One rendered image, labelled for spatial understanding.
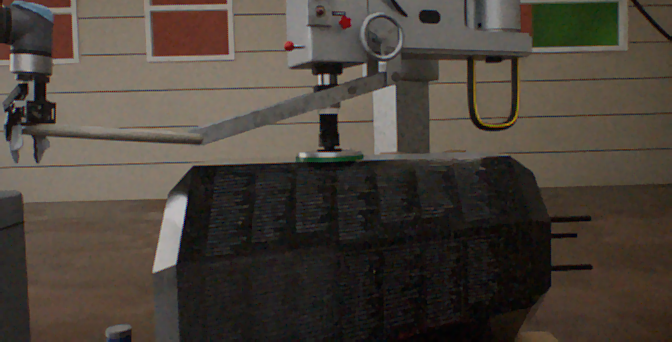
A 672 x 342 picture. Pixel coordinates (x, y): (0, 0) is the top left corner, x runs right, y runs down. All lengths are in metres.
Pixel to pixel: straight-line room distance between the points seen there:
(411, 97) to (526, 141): 5.85
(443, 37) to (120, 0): 6.93
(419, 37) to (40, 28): 1.09
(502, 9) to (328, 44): 0.68
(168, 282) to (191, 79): 6.61
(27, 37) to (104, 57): 6.96
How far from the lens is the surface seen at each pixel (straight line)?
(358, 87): 1.82
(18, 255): 1.22
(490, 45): 2.06
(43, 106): 1.54
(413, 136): 2.63
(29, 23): 1.55
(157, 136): 1.48
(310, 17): 1.71
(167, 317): 1.67
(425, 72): 2.61
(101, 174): 8.50
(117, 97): 8.39
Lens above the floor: 0.96
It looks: 3 degrees down
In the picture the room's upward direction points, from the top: 2 degrees counter-clockwise
